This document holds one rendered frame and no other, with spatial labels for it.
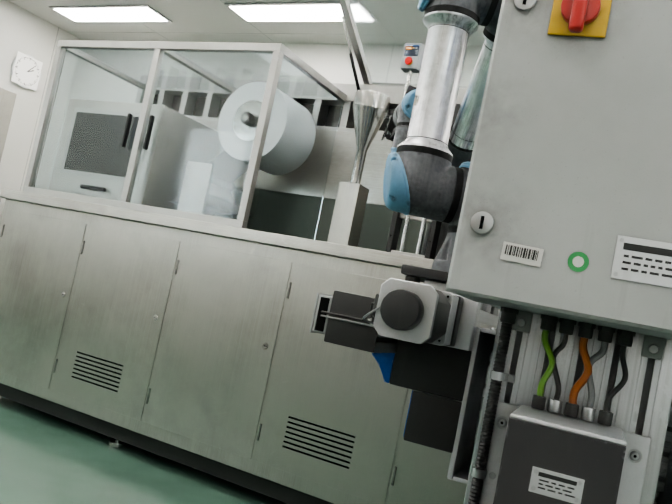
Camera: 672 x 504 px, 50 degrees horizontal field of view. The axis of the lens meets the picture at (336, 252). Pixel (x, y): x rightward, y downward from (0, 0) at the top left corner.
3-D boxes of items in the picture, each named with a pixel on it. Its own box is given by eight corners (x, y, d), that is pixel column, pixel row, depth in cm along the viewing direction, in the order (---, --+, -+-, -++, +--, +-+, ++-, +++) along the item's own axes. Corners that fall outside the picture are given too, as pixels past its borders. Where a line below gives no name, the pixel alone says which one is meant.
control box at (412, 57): (397, 66, 264) (403, 40, 265) (404, 73, 270) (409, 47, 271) (415, 67, 261) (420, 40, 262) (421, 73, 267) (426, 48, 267)
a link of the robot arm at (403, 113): (400, 117, 168) (407, 82, 168) (391, 128, 179) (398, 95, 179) (432, 125, 168) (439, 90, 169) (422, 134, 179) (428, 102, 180)
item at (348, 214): (316, 247, 273) (346, 103, 276) (333, 253, 285) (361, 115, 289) (348, 253, 266) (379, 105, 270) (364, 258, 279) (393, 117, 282)
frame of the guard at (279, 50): (19, 191, 312) (55, 38, 316) (113, 216, 362) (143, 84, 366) (239, 228, 256) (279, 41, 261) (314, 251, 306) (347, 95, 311)
